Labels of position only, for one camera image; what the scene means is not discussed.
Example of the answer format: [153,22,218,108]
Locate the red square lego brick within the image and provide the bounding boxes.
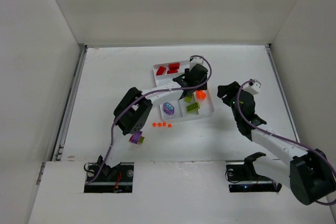
[169,62,180,70]

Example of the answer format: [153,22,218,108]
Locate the red curved lego brick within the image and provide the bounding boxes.
[167,69,179,74]

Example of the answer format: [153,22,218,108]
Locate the red flower lego brick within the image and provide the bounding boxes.
[156,66,166,76]

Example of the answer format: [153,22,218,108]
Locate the purple sloped lego brick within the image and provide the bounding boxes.
[163,102,175,115]

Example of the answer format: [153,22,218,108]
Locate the small orange lego pieces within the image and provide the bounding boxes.
[152,122,172,128]

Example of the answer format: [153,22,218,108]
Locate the lime green small lego brick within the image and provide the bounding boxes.
[138,136,145,144]

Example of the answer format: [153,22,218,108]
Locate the purple long lego brick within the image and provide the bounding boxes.
[129,131,142,145]

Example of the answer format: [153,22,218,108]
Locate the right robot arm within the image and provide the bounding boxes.
[217,80,335,205]

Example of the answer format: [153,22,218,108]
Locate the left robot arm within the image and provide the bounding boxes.
[97,63,212,174]

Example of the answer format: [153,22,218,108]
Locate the lime lego under purple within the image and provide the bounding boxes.
[184,95,193,103]

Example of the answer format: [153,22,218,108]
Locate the white divided sorting tray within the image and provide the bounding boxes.
[153,60,215,122]

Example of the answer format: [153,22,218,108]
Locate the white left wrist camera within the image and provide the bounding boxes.
[190,55,204,69]

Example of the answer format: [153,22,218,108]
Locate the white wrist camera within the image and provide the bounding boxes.
[190,55,204,69]
[246,79,261,95]

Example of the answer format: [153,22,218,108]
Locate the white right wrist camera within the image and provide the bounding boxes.
[246,79,261,95]

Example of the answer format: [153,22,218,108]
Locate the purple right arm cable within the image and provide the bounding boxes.
[235,79,336,206]

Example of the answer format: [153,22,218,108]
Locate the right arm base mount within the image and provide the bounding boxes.
[225,152,282,193]

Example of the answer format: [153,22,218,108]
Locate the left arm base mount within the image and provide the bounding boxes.
[83,156,134,194]

